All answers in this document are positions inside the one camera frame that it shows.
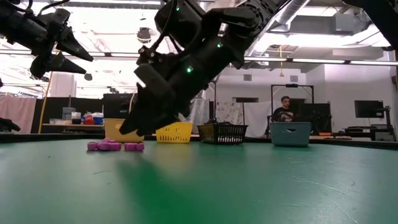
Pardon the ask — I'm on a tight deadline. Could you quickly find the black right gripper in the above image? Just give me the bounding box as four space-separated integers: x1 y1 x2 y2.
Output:
119 63 195 137

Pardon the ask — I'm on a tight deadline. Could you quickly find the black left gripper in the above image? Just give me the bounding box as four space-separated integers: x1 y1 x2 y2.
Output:
29 7 95 79

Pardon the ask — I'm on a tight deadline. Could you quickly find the pile of magenta objects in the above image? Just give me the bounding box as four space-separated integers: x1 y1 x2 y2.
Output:
96 141 123 152

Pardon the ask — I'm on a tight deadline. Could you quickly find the yellow plastic basket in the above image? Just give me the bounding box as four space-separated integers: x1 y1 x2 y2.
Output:
155 121 194 144

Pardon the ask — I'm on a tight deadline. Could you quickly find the orange plastic basket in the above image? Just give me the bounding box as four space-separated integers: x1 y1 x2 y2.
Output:
103 118 146 144

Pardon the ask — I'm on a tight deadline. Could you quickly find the grey storage box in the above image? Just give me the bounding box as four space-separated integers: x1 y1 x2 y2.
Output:
62 106 76 121

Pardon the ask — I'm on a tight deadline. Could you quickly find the pink curtain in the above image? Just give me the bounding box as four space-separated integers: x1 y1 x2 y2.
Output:
0 95 37 134

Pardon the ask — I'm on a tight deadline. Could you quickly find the wooden side table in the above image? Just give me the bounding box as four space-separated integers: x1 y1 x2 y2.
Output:
42 123 105 129

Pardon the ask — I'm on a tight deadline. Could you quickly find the black plastic basket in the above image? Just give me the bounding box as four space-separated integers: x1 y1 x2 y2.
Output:
197 123 249 145

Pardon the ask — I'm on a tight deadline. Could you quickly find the white hanging sheet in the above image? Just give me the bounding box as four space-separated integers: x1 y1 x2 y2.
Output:
186 98 274 138

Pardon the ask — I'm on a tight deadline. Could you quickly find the green table mat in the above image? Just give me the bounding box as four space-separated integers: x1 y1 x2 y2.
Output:
0 138 398 224

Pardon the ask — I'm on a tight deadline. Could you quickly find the person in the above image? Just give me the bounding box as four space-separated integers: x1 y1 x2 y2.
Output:
270 95 297 123

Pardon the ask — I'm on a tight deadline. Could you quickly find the blue plastic basket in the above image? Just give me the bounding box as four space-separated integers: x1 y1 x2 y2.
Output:
269 121 313 147

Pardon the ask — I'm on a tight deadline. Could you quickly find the black desk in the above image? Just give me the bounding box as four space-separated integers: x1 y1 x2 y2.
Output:
341 124 396 142

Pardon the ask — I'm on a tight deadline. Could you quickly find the black computer monitor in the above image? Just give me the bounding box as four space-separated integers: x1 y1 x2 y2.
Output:
354 100 384 119

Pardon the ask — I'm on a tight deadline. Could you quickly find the black monitor stand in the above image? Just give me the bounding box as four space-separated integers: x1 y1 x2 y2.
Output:
374 105 397 142

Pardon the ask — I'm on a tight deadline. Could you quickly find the black partition wall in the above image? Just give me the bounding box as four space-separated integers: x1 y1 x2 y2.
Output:
30 92 137 134

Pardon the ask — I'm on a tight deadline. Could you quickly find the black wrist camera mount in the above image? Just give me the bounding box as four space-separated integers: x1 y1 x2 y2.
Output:
137 45 180 74

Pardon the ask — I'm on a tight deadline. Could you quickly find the black overhead camera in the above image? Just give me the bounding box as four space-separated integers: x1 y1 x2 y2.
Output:
136 27 152 44

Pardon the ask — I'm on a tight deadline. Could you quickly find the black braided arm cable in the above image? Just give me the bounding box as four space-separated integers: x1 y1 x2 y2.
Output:
154 0 184 54

